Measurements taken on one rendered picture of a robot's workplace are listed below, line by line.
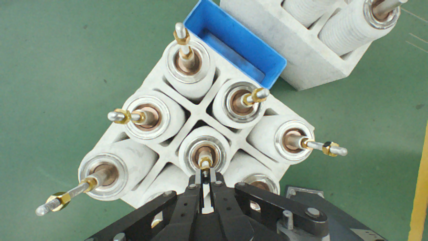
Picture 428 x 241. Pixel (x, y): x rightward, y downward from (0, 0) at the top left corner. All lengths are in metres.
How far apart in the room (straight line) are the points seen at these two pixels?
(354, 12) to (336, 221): 0.48
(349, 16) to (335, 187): 0.58
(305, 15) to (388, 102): 0.58
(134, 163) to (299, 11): 0.47
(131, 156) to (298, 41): 0.45
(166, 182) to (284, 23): 0.44
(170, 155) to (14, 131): 0.57
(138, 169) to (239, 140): 0.21
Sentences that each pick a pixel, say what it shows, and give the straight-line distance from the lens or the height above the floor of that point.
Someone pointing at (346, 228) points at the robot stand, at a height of 0.19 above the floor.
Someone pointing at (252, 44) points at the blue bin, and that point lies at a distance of 0.48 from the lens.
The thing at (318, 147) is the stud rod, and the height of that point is 0.31.
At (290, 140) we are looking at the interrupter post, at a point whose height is 0.26.
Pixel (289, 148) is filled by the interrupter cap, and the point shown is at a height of 0.25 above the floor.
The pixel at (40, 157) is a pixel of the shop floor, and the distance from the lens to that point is 0.74.
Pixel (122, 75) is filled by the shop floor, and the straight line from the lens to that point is 0.58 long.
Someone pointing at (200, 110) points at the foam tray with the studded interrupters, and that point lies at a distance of 0.31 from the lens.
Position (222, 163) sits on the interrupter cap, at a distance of 0.25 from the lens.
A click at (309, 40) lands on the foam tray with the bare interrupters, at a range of 0.44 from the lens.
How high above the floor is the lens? 0.49
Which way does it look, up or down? 85 degrees down
